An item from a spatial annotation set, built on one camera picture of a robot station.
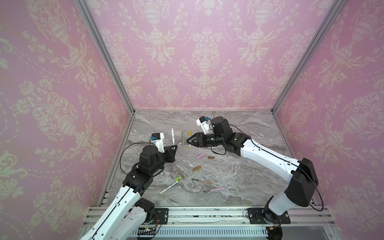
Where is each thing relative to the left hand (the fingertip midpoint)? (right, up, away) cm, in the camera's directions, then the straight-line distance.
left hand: (178, 147), depth 73 cm
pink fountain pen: (+19, -25, +10) cm, 33 cm away
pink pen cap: (+12, -9, +22) cm, 26 cm away
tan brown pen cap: (+9, -15, +17) cm, 25 cm away
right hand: (+5, +3, 0) cm, 6 cm away
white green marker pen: (-3, +5, +1) cm, 5 cm away
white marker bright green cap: (-3, -21, +13) cm, 24 cm away
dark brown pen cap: (+18, -10, +21) cm, 30 cm away
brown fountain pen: (+13, -21, +12) cm, 28 cm away
